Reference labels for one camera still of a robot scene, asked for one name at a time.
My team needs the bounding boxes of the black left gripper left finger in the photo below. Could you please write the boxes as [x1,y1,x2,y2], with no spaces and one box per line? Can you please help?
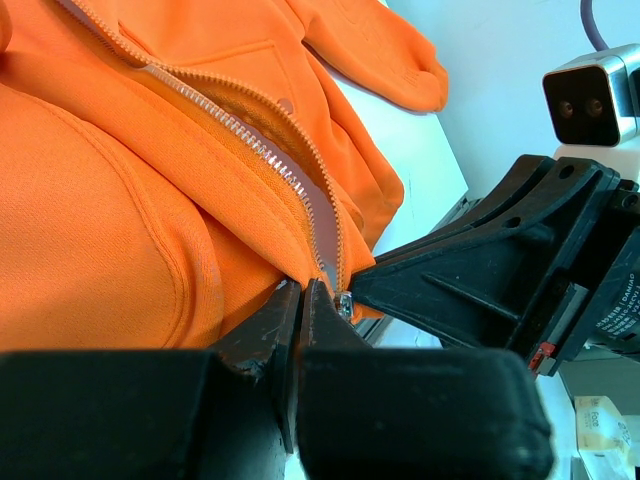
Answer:
[1,280,302,479]

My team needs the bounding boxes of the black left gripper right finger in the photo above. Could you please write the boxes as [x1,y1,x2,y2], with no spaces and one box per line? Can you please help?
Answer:
[296,281,554,479]

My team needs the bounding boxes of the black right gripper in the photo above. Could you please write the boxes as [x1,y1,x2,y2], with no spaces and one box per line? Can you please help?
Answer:
[351,155,639,376]

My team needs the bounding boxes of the orange zip-up jacket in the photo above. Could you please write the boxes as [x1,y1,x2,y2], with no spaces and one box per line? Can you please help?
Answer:
[1,1,448,351]

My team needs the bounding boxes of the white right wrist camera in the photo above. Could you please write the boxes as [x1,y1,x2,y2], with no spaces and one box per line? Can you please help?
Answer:
[542,44,639,147]

